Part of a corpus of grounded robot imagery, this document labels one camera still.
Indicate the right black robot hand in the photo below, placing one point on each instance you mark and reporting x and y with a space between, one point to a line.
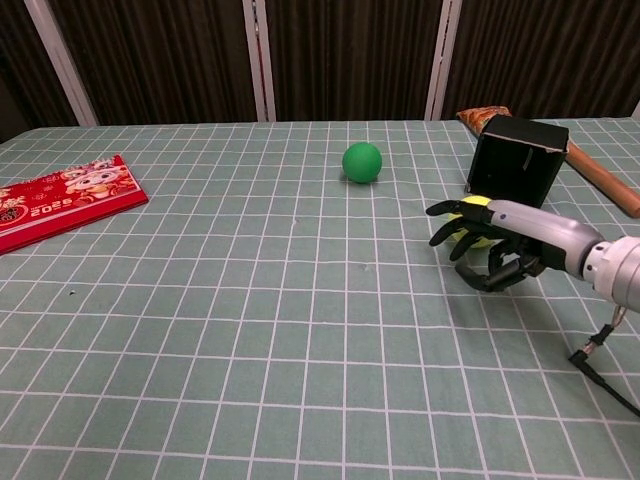
525 225

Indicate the yellow tennis ball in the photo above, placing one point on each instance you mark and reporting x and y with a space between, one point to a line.
477 202

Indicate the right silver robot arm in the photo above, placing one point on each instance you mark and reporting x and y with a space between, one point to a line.
617 270

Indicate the black box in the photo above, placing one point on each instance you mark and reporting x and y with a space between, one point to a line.
515 165

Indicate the green ball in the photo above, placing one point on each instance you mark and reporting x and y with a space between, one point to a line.
362 162

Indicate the wooden rolling pin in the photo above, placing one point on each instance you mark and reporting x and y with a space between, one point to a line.
602 180

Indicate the orange patterned snack bag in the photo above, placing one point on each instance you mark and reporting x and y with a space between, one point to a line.
482 116

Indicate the green checked tablecloth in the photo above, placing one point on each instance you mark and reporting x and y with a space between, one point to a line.
250 325

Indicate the red calendar booklet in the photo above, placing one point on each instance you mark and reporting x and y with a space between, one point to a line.
65 200

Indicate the white partition post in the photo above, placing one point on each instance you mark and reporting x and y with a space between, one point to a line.
442 60
260 60
62 62

